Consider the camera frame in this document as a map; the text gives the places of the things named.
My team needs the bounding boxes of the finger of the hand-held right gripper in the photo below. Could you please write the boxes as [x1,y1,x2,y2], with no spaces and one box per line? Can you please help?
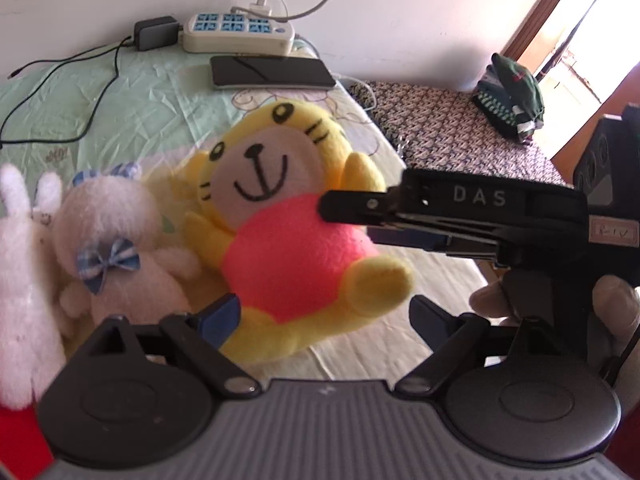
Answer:
[366,224,453,255]
[318,187,406,226]

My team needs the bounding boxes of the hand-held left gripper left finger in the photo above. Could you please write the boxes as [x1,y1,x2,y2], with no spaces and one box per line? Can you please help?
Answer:
[82,294,262,398]

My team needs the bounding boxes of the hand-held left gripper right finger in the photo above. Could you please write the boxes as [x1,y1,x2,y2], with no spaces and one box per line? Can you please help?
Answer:
[395,296,576,402]

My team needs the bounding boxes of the yellow tiger plush toy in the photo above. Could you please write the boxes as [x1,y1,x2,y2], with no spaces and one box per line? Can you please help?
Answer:
[177,99,416,367]

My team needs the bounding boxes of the white plush bear blue bow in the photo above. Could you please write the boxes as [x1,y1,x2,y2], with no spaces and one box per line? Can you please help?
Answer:
[52,162,202,332]

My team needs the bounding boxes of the red cardboard box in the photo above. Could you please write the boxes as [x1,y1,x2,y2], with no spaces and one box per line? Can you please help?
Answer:
[0,394,55,480]

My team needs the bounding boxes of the person's right hand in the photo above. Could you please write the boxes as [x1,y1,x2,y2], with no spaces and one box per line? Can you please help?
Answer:
[470,272,640,391]

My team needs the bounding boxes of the dark patterned blanket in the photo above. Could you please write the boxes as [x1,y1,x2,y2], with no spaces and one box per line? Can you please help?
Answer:
[350,80,568,188]

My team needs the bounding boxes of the folded green clothes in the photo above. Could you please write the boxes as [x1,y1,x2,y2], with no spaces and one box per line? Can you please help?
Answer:
[472,52,546,144]

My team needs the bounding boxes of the black smartphone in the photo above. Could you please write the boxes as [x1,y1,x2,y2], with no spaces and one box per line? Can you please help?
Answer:
[209,55,337,92]

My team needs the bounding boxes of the white plush rabbit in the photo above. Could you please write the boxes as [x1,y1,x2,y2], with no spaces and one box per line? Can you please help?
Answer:
[0,162,68,409]

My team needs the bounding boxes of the white power strip blue sockets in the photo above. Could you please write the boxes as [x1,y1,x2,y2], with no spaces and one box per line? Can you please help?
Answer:
[180,10,296,57]

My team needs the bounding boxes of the black power adapter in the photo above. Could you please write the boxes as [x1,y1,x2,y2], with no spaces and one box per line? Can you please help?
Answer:
[134,16,180,52]

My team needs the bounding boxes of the brown wooden door frame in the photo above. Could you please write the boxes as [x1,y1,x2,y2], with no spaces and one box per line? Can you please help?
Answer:
[500,0,640,173]

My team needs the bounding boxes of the white charging cable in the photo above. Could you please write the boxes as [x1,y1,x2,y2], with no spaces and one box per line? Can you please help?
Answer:
[259,0,377,111]

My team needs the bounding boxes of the black cable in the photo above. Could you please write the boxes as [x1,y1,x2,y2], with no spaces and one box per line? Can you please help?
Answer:
[0,35,137,150]

